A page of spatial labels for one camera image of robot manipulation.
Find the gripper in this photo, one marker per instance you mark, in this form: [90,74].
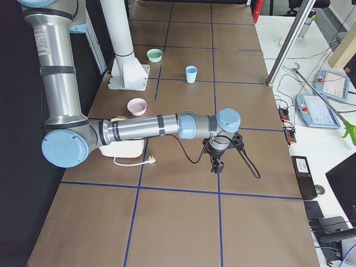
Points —
[214,153]

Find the light blue cup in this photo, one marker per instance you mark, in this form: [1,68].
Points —
[191,73]

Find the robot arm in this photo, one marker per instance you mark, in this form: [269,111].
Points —
[71,136]

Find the orange connector block near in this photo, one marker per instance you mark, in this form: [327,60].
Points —
[289,132]

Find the orange connector block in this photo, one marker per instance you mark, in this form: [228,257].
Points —
[284,114]
[289,132]

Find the orange connector block far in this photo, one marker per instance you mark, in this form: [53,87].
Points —
[284,114]

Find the beige appliance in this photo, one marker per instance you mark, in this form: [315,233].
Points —
[123,149]

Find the black labelled box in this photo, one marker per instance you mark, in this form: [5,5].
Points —
[304,177]

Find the pink bowl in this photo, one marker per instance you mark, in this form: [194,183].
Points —
[137,106]

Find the near teach pendant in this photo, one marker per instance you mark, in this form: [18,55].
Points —
[315,113]

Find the teach pendant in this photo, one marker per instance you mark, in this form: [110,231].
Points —
[315,113]
[333,85]

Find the black monitor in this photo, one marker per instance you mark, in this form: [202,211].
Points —
[342,181]

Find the green bowl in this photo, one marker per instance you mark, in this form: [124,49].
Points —
[154,55]

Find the green grabber tool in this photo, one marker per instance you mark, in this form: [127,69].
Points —
[349,128]

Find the far teach pendant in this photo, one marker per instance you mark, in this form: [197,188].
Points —
[333,85]

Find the wooden board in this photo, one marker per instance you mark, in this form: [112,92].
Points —
[345,51]

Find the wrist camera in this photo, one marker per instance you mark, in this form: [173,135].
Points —
[237,142]

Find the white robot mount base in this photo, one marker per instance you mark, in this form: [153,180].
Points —
[127,72]

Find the aluminium frame post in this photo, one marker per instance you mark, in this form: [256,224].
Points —
[289,40]

